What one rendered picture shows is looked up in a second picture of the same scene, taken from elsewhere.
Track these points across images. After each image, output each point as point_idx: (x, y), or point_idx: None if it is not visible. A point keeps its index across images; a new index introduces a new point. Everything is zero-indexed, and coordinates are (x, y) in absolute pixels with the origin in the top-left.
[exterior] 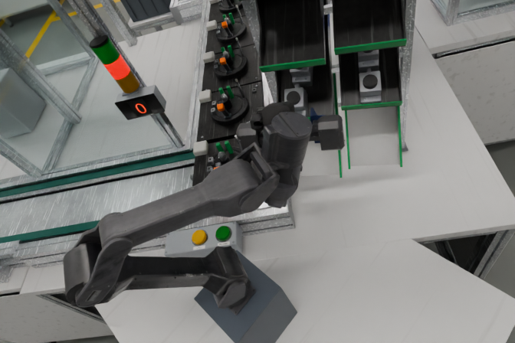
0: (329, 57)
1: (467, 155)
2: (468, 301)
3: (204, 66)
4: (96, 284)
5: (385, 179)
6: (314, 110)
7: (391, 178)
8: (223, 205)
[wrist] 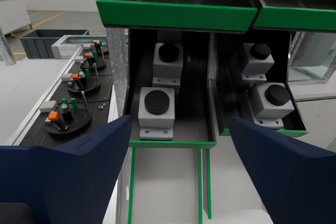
0: (209, 57)
1: None
2: None
3: (60, 83)
4: None
5: (227, 216)
6: (259, 125)
7: (234, 214)
8: None
